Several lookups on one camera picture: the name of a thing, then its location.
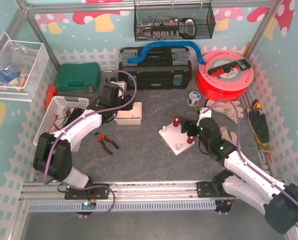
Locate white plastic parts bin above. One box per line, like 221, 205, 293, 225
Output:
114, 102, 142, 125

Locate orange handled cutting pliers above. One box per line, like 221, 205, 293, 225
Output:
94, 131, 120, 156

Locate large red spring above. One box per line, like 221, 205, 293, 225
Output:
173, 117, 180, 128
187, 136, 194, 144

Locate white knit work glove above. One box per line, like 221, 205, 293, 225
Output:
212, 100, 244, 123

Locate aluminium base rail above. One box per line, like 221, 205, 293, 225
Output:
20, 181, 239, 201

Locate white peg base plate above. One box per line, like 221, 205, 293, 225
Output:
159, 123, 195, 156

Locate black yellow work glove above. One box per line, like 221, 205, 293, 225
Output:
248, 110, 271, 153

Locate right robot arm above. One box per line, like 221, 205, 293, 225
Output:
179, 111, 298, 235

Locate clear acrylic wall box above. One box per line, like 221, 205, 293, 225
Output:
0, 33, 49, 102

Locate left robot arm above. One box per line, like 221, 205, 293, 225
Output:
33, 81, 135, 189

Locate black plastic toolbox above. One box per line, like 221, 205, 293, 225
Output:
118, 47, 192, 90

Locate yellow black tool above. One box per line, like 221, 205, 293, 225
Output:
251, 99, 262, 112

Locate black device in basket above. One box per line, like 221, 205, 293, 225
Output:
63, 107, 84, 127

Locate green plastic tool case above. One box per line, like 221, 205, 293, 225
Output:
56, 62, 101, 92

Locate black socket rail orange clips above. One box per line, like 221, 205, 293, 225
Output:
207, 59, 251, 77

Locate grey slotted cable duct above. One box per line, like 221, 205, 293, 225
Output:
29, 200, 216, 213

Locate solder wire spool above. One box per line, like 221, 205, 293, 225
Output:
187, 91, 201, 107

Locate yellow rod in corner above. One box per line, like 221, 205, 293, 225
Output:
243, 42, 251, 56

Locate white perforated basket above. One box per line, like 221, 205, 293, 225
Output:
33, 96, 89, 146

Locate orange tool handle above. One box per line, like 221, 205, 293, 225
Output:
45, 84, 59, 109

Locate blue corrugated hose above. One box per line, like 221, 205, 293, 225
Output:
127, 40, 206, 66

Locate orange pneumatic tubing reel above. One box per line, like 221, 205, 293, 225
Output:
195, 50, 254, 101

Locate black wire mesh shelf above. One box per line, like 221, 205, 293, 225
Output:
134, 0, 215, 42

